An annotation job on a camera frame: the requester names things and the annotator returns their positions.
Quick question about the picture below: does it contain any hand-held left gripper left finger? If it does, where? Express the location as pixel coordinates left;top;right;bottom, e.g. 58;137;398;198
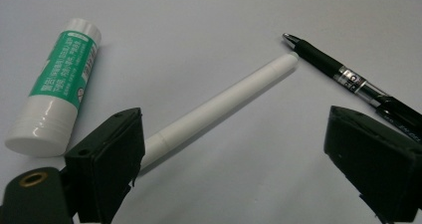
64;107;146;224

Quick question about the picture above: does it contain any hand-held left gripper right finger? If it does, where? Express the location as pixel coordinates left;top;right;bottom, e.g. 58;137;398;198
322;105;422;224

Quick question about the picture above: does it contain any white and green glue stick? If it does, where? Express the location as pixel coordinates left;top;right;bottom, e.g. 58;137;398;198
4;17;103;158

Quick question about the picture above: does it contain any white pen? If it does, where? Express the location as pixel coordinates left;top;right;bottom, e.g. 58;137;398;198
140;51;300;172

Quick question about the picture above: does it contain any black pen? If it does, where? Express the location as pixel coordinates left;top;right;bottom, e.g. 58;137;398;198
282;32;422;142

